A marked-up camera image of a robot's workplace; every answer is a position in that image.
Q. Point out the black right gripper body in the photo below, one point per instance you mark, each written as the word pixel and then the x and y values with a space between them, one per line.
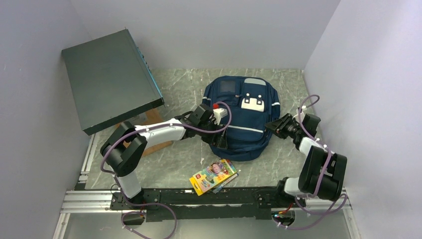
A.
pixel 291 129

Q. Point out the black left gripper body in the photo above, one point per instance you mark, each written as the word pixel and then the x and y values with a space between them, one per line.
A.
pixel 210 125

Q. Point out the navy blue student backpack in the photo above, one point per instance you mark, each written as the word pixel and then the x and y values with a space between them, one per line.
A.
pixel 253 103

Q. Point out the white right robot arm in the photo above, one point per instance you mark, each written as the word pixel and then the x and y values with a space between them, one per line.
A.
pixel 322 173

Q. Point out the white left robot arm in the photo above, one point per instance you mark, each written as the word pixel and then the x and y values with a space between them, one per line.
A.
pixel 124 148

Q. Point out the yellow crayon box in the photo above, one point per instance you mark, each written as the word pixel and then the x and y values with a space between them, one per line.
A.
pixel 212 176

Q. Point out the wooden board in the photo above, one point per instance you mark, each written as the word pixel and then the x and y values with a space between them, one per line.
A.
pixel 155 137

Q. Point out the blue pen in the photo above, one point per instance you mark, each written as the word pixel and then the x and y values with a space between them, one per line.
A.
pixel 223 184

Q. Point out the dark grey metal equipment box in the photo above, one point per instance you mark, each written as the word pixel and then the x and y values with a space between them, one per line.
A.
pixel 110 81

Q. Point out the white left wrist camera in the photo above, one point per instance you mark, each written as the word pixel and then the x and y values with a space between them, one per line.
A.
pixel 218 114

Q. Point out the aluminium frame rail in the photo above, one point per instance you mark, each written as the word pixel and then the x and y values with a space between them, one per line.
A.
pixel 79 200

